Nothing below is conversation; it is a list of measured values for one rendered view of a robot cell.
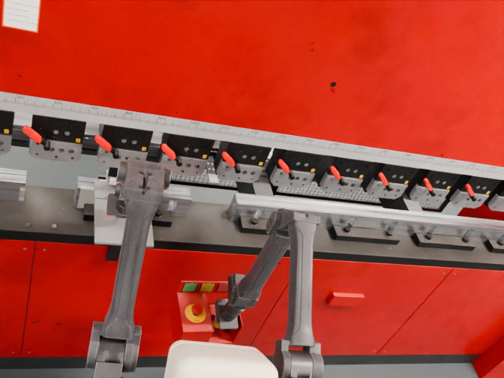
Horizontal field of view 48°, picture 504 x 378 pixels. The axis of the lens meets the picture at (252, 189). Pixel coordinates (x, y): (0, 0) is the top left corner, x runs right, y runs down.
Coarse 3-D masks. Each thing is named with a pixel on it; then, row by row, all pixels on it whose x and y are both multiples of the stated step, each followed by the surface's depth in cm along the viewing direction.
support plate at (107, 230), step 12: (96, 192) 185; (108, 192) 186; (96, 204) 181; (96, 216) 177; (96, 228) 174; (108, 228) 176; (120, 228) 177; (96, 240) 171; (108, 240) 172; (120, 240) 174
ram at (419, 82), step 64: (0, 0) 138; (64, 0) 141; (128, 0) 144; (192, 0) 147; (256, 0) 151; (320, 0) 154; (384, 0) 158; (448, 0) 162; (0, 64) 150; (64, 64) 153; (128, 64) 157; (192, 64) 161; (256, 64) 165; (320, 64) 170; (384, 64) 174; (448, 64) 179; (256, 128) 182; (320, 128) 188; (384, 128) 193; (448, 128) 200
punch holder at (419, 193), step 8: (416, 176) 221; (424, 176) 216; (432, 176) 216; (440, 176) 217; (448, 176) 218; (456, 176) 219; (408, 184) 225; (416, 184) 220; (424, 184) 219; (432, 184) 220; (440, 184) 221; (448, 184) 222; (408, 192) 225; (416, 192) 221; (424, 192) 222; (440, 192) 223; (416, 200) 224; (424, 200) 225; (432, 200) 226; (440, 200) 227
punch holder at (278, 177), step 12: (276, 156) 198; (288, 156) 194; (300, 156) 195; (312, 156) 196; (276, 168) 197; (300, 168) 199; (312, 168) 200; (276, 180) 201; (288, 180) 202; (300, 180) 203
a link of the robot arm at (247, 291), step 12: (276, 216) 150; (276, 228) 152; (276, 240) 154; (288, 240) 154; (264, 252) 162; (276, 252) 158; (264, 264) 162; (276, 264) 162; (252, 276) 168; (264, 276) 166; (240, 288) 174; (252, 288) 170; (240, 300) 174; (252, 300) 176
